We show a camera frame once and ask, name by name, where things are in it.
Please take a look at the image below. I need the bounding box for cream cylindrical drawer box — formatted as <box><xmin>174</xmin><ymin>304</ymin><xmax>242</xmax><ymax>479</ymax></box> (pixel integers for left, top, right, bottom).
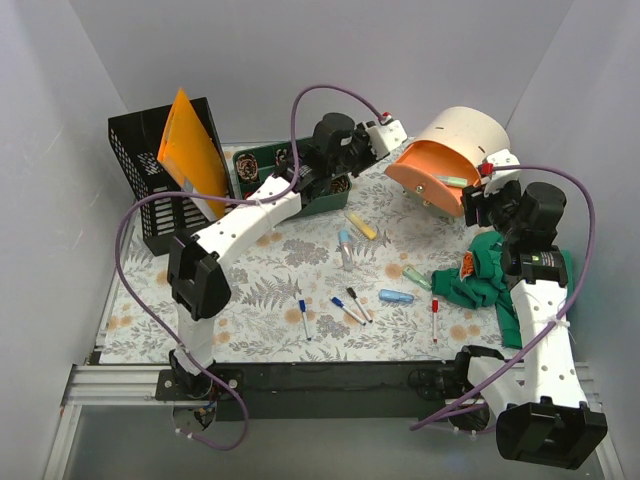
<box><xmin>385</xmin><ymin>106</ymin><xmax>511</xmax><ymax>217</ymax></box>

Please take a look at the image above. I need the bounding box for yellow highlighter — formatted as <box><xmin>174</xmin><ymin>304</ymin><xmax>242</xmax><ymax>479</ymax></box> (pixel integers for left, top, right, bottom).
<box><xmin>345</xmin><ymin>212</ymin><xmax>377</xmax><ymax>240</ymax></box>

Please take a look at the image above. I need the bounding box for orange plastic folder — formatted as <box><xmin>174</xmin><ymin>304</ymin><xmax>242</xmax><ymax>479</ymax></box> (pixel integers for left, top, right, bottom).
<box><xmin>157</xmin><ymin>88</ymin><xmax>228</xmax><ymax>198</ymax></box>

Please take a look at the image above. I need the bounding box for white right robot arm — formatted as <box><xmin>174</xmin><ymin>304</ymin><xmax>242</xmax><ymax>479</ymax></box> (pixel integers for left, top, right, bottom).
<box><xmin>452</xmin><ymin>180</ymin><xmax>608</xmax><ymax>470</ymax></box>

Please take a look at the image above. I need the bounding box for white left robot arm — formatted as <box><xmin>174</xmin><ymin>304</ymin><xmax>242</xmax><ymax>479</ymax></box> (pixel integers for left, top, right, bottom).
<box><xmin>168</xmin><ymin>113</ymin><xmax>406</xmax><ymax>400</ymax></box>

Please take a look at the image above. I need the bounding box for green cloth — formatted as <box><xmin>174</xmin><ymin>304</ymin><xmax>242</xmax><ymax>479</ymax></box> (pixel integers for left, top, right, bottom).
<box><xmin>431</xmin><ymin>232</ymin><xmax>575</xmax><ymax>350</ymax></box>

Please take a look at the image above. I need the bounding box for light green clear highlighter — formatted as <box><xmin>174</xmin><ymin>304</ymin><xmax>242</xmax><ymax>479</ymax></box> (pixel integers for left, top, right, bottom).
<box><xmin>402</xmin><ymin>266</ymin><xmax>431</xmax><ymax>291</ymax></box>

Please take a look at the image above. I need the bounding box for blue highlighter upright cap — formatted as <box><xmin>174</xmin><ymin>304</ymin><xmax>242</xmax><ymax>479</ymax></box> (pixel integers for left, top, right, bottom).
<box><xmin>338</xmin><ymin>229</ymin><xmax>354</xmax><ymax>272</ymax></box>

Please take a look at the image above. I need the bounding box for green compartment tray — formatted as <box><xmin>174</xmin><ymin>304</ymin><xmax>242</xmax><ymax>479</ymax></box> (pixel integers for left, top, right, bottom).
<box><xmin>232</xmin><ymin>142</ymin><xmax>352</xmax><ymax>219</ymax></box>

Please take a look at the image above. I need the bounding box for red cap marker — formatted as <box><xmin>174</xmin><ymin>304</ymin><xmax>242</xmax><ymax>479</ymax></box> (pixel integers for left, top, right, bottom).
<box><xmin>431</xmin><ymin>297</ymin><xmax>439</xmax><ymax>344</ymax></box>

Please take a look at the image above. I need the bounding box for blue lying highlighter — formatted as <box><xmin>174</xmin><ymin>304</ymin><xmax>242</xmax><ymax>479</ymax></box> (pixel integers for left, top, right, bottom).
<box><xmin>378</xmin><ymin>289</ymin><xmax>415</xmax><ymax>304</ymax></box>

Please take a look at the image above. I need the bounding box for floral table mat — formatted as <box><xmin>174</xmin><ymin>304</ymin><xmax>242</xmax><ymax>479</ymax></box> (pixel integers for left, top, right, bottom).
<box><xmin>98</xmin><ymin>142</ymin><xmax>541</xmax><ymax>364</ymax></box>

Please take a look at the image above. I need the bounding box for black cap marker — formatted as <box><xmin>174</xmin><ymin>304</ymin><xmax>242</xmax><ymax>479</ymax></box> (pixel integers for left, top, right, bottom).
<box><xmin>347</xmin><ymin>287</ymin><xmax>373</xmax><ymax>323</ymax></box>

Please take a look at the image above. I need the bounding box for blue cap marker middle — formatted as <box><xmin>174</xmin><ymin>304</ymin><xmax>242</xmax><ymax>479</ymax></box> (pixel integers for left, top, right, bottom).
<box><xmin>331</xmin><ymin>297</ymin><xmax>367</xmax><ymax>326</ymax></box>

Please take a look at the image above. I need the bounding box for blue cap marker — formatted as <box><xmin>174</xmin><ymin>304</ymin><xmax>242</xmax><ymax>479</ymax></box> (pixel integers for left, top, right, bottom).
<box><xmin>297</xmin><ymin>298</ymin><xmax>312</xmax><ymax>342</ymax></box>
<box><xmin>331</xmin><ymin>297</ymin><xmax>367</xmax><ymax>326</ymax></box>

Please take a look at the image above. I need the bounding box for blue cap marker left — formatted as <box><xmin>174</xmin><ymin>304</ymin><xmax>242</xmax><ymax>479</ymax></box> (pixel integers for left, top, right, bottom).
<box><xmin>297</xmin><ymin>298</ymin><xmax>312</xmax><ymax>342</ymax></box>

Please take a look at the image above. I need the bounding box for black mesh file holder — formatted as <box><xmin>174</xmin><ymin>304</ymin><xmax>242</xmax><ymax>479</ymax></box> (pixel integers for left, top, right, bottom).
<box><xmin>107</xmin><ymin>97</ymin><xmax>244</xmax><ymax>257</ymax></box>

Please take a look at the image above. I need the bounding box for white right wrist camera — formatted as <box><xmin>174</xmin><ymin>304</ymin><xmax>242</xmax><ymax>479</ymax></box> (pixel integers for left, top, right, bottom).
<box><xmin>477</xmin><ymin>149</ymin><xmax>521</xmax><ymax>197</ymax></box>

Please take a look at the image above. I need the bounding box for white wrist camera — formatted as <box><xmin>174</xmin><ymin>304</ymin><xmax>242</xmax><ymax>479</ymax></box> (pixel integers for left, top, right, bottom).
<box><xmin>365</xmin><ymin>116</ymin><xmax>408</xmax><ymax>160</ymax></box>
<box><xmin>477</xmin><ymin>149</ymin><xmax>521</xmax><ymax>197</ymax></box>

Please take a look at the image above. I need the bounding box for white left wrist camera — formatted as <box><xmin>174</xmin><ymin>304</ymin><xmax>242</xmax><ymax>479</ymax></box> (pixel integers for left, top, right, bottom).
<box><xmin>365</xmin><ymin>116</ymin><xmax>408</xmax><ymax>160</ymax></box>

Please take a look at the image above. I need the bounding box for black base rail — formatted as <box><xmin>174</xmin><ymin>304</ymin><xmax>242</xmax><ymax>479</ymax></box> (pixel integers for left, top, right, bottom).
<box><xmin>154</xmin><ymin>360</ymin><xmax>481</xmax><ymax>421</ymax></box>

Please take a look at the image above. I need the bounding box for aluminium frame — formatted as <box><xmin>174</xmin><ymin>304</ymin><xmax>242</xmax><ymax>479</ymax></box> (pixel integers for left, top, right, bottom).
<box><xmin>44</xmin><ymin>362</ymin><xmax>626</xmax><ymax>480</ymax></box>

